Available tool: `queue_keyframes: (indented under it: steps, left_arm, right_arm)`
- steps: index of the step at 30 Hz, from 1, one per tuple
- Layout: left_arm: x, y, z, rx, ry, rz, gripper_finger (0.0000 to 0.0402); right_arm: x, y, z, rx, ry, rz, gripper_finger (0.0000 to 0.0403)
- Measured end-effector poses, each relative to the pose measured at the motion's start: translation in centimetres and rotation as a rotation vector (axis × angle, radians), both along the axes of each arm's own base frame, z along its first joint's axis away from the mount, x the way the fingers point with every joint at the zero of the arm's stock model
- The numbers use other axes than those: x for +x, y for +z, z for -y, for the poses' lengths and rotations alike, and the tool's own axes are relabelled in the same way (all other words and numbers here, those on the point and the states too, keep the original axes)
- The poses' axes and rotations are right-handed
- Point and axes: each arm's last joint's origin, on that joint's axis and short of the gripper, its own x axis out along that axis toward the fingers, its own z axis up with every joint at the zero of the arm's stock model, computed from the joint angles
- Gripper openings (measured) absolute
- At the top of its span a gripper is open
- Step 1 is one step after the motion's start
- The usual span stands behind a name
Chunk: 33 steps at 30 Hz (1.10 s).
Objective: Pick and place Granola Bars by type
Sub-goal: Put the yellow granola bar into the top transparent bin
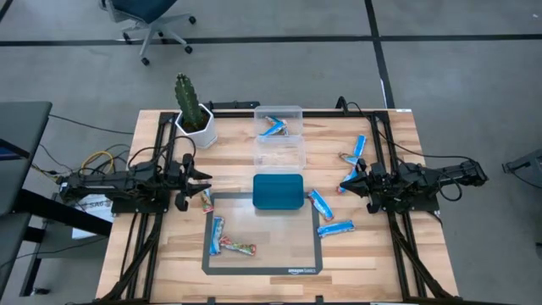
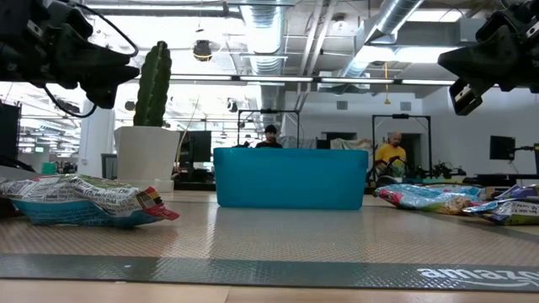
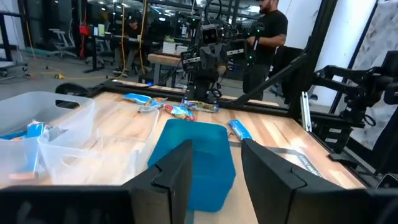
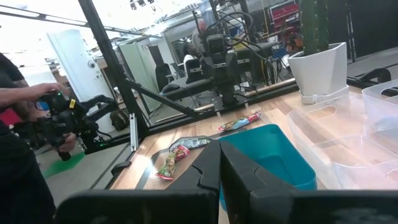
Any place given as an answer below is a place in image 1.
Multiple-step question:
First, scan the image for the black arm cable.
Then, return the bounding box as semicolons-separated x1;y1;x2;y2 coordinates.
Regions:
335;96;478;164
126;135;198;170

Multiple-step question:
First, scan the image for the grey office chair blue seat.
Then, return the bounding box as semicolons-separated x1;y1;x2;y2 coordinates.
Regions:
99;0;198;67

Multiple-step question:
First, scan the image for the dark grey desk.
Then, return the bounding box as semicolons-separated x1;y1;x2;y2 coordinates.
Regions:
0;100;113;297

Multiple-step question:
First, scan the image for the yellow cable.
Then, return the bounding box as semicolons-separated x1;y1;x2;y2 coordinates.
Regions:
80;150;115;175

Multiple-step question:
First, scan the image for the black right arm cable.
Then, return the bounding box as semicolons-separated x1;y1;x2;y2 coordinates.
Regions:
335;96;478;164

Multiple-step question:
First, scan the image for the grey stand base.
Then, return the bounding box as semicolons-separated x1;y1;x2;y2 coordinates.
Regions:
501;147;542;181

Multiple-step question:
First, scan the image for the multicolour wrapper granola bar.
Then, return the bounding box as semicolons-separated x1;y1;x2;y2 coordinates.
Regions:
200;188;215;214
218;236;257;258

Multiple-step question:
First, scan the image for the grey-bordered translucent silicone mat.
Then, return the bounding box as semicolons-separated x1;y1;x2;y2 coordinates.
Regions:
202;191;324;277

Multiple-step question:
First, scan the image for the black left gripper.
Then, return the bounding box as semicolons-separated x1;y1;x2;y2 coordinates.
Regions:
165;152;213;213

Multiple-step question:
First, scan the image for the blue plastic bin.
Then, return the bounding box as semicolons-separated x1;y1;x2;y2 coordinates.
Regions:
252;173;306;212

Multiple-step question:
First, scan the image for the white hexagonal plant pot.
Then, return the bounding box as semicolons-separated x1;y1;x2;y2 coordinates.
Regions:
174;103;219;150

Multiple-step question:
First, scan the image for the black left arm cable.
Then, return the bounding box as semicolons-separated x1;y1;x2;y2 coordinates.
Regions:
126;135;198;170

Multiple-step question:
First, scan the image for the white printed cardboard box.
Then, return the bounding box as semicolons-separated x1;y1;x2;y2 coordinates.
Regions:
71;192;115;241

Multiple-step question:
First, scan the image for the green cactus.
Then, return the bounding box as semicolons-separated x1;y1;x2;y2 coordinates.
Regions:
174;73;205;131

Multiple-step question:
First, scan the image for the clear plastic bin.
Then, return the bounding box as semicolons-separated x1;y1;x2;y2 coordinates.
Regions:
252;134;307;175
252;104;304;137

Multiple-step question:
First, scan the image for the black aluminium table frame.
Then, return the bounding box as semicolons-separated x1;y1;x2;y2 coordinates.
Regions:
97;108;461;305

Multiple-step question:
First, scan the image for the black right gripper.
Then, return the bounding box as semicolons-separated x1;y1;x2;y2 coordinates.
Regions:
340;157;389;214

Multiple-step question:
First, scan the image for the black floor cable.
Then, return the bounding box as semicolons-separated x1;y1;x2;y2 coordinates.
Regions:
0;236;108;269
48;113;135;136

